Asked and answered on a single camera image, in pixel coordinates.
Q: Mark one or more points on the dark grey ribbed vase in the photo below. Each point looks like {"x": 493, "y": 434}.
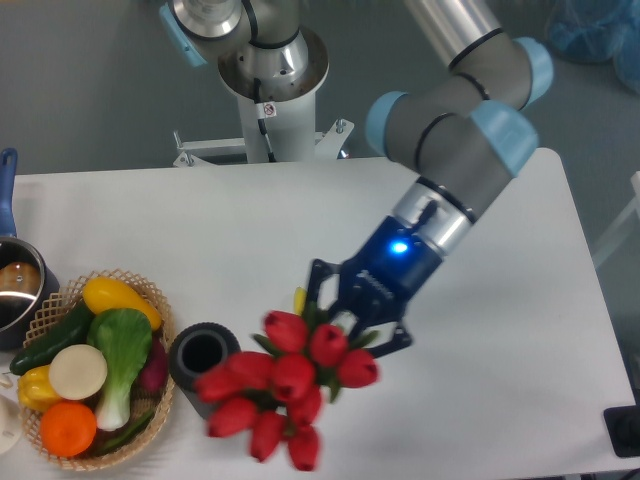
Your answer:
{"x": 193, "y": 352}

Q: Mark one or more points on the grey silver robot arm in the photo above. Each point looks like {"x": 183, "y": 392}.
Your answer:
{"x": 465, "y": 140}

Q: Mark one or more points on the woven wicker basket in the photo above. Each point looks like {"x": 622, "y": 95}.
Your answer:
{"x": 142, "y": 401}

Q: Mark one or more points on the green chili pepper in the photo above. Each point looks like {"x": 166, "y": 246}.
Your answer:
{"x": 124, "y": 437}

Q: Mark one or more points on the white round object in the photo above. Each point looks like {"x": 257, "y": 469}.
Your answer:
{"x": 10, "y": 425}

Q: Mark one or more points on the dark green cucumber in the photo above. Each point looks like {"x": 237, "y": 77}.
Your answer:
{"x": 70, "y": 330}

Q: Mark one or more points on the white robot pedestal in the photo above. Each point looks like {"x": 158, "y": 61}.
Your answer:
{"x": 275, "y": 90}

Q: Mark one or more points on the purple sweet potato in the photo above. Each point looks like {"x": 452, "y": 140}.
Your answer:
{"x": 153, "y": 376}

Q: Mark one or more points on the white metal frame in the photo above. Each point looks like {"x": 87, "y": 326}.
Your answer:
{"x": 619, "y": 229}

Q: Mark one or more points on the white round radish slice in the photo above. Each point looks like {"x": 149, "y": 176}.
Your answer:
{"x": 78, "y": 372}

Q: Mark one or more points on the blue plastic bag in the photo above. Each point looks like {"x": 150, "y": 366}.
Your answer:
{"x": 598, "y": 32}

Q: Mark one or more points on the blue handled saucepan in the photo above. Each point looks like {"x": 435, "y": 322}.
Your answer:
{"x": 26, "y": 280}

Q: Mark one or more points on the green bok choy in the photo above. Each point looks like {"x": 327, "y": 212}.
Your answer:
{"x": 124, "y": 337}

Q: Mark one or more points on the orange fruit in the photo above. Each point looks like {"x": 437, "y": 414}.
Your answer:
{"x": 68, "y": 429}

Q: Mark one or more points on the yellow squash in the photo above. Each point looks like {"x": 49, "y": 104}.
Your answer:
{"x": 102, "y": 293}

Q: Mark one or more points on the garlic clove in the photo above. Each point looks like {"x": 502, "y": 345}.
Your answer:
{"x": 5, "y": 381}

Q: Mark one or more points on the yellow bell pepper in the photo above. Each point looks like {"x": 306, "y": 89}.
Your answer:
{"x": 35, "y": 390}

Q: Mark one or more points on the yellow banana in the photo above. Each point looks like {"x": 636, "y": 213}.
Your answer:
{"x": 299, "y": 300}

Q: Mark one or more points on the red tulip bouquet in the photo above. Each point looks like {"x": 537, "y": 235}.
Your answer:
{"x": 277, "y": 394}

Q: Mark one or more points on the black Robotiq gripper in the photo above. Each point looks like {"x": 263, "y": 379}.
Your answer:
{"x": 376, "y": 284}

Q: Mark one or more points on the black device at edge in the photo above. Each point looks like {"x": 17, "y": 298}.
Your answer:
{"x": 623, "y": 429}

